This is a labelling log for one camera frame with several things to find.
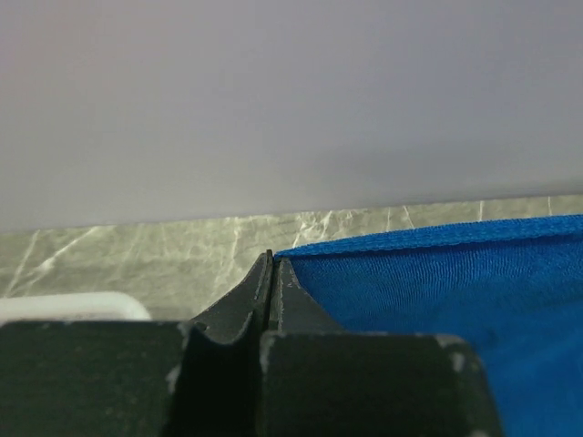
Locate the left white plastic basket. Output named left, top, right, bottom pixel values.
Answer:
left=1, top=291, right=151, bottom=325

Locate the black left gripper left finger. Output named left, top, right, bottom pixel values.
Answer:
left=1, top=252, right=273, bottom=436

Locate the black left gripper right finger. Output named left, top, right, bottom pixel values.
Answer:
left=257, top=259, right=503, bottom=436

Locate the blue towel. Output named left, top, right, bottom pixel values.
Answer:
left=282, top=215, right=582, bottom=436

